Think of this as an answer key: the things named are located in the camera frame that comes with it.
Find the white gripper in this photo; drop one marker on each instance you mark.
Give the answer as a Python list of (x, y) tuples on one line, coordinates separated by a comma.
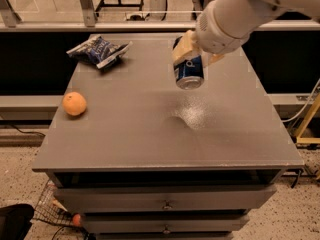
[(218, 34)]

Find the blue pepsi can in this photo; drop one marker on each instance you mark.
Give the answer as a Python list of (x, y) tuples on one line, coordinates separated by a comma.
[(189, 73)]

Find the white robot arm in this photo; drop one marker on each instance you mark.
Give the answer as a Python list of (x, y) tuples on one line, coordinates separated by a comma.
[(225, 25)]

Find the blue chip bag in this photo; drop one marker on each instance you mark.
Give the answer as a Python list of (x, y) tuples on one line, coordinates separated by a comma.
[(99, 52)]

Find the black stand base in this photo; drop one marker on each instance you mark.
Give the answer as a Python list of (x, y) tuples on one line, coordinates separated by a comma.
[(119, 4)]

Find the grey drawer cabinet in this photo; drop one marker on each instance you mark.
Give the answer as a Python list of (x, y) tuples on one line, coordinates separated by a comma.
[(141, 130)]

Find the orange fruit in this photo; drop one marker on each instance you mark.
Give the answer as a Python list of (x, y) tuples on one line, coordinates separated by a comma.
[(74, 103)]

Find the top grey drawer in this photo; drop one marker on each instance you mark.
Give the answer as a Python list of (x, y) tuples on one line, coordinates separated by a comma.
[(152, 199)]

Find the grey drawer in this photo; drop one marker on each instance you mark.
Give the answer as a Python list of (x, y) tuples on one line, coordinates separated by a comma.
[(164, 223), (152, 199)]

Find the lower grey drawer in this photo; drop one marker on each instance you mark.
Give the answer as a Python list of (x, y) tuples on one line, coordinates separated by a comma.
[(164, 223)]

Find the metal railing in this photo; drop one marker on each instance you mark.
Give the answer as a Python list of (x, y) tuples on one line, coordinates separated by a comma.
[(80, 15)]

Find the small orange ball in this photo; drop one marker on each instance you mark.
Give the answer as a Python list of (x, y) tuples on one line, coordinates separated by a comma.
[(76, 220)]

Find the black object on floor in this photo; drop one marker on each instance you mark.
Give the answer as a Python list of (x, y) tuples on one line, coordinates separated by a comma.
[(15, 221)]

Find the yellow wooden frame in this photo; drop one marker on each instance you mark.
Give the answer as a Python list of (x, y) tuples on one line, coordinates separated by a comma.
[(298, 134)]

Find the wire mesh basket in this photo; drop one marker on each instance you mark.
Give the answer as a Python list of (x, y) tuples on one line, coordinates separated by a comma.
[(49, 210)]

